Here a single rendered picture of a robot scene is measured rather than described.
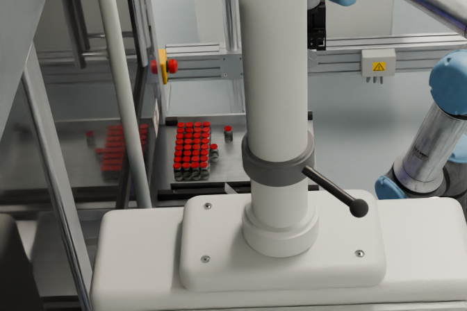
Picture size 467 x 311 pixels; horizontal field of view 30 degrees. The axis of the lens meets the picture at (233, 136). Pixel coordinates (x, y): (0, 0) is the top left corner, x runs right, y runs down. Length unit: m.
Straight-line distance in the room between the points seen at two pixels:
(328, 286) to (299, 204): 0.11
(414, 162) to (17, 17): 1.12
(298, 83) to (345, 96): 2.93
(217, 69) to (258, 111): 2.29
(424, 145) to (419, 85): 2.06
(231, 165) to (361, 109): 1.62
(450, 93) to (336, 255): 0.71
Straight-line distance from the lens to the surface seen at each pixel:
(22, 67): 1.07
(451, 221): 1.20
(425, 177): 1.98
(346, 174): 3.49
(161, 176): 2.24
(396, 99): 3.86
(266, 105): 0.94
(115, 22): 1.31
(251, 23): 0.89
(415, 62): 3.27
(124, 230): 1.20
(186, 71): 3.25
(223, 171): 2.23
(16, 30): 1.06
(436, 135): 1.86
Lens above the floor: 2.41
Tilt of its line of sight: 41 degrees down
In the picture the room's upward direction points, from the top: 5 degrees counter-clockwise
